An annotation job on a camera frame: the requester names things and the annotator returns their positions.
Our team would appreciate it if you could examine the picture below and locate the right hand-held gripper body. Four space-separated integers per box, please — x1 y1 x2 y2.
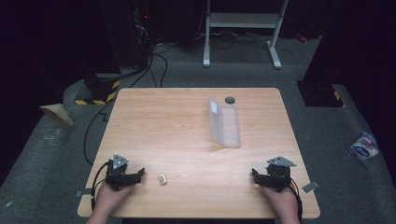
264 156 298 192

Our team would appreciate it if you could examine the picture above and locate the clear plastic case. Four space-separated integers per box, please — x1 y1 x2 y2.
207 98 242 149

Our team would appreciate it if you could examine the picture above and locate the black equipment rack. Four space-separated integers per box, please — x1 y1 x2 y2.
132 0 155 70

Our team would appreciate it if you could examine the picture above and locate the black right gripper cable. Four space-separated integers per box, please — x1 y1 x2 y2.
289 176 304 224

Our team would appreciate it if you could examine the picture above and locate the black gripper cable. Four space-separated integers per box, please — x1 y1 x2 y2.
91 161 112 213
289 176 304 224

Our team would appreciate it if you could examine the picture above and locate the black yellow striped stand base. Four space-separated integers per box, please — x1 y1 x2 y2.
74 77 121 106

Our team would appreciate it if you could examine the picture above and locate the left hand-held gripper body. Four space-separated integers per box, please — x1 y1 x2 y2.
105 153 138 191

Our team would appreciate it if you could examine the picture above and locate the black floor cable loop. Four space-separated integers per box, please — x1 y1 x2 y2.
128 43 172 89

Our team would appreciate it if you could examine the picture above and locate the white metal stand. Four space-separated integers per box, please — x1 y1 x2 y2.
202 0 290 70

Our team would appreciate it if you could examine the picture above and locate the white blue plastic packet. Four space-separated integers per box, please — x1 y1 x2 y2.
349 131 380 163

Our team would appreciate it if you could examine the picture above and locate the beige cardboard piece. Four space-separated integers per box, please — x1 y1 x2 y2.
39 103 75 127

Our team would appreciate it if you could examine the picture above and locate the grey tape strip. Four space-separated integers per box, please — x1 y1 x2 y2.
301 180 320 194
75 188 93 198

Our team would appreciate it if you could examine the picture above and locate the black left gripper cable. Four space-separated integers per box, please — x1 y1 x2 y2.
91 161 112 213

